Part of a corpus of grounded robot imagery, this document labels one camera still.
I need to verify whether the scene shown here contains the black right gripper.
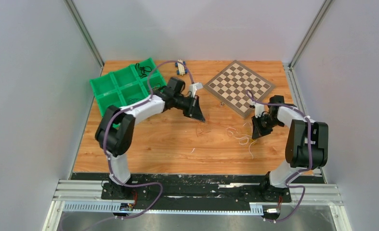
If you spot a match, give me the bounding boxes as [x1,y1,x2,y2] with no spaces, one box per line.
[250,113,282,140]

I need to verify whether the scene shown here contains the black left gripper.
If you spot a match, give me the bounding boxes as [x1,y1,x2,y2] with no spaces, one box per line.
[174,95,206,123]

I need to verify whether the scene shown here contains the black ribbon cable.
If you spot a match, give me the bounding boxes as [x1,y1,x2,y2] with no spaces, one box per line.
[135,63,153,78]

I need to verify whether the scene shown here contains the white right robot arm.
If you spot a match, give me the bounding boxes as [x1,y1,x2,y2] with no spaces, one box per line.
[248,93,328,201]

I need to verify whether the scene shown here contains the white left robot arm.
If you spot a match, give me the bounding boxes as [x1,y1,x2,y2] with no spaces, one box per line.
[95,77,206,199]

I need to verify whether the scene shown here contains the white blue toy brick car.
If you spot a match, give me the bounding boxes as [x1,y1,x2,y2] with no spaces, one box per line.
[175,60,188,76]

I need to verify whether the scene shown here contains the brown white chessboard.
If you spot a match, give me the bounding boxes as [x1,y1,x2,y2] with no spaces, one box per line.
[204,60,275,118]

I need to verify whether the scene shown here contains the green compartment tray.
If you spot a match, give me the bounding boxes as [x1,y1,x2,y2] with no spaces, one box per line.
[89,58,167,119]

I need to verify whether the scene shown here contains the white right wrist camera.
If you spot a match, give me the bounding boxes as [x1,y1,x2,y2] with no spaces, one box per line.
[254,103,265,118]

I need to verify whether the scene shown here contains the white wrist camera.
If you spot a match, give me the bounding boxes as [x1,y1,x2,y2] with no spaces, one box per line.
[188,82,203,98]
[254,103,265,118]

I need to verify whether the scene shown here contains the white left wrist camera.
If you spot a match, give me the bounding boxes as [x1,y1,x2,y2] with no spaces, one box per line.
[188,82,203,98]

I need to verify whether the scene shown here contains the aluminium frame rail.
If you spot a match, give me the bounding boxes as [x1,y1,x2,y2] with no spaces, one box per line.
[43,173,352,231]

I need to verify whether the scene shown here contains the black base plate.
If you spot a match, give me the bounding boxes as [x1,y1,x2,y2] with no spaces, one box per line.
[93,172,326,213]

